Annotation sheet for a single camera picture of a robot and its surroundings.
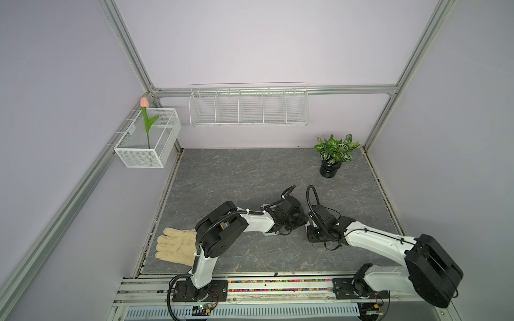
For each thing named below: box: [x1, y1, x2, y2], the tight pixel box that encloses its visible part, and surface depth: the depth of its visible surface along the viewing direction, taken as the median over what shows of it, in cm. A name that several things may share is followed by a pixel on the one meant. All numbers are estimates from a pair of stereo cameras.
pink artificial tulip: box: [139, 96, 160, 150], surface depth 85 cm
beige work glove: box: [154, 227, 197, 267], surface depth 85 cm
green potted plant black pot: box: [313, 133, 361, 178], surface depth 90 cm
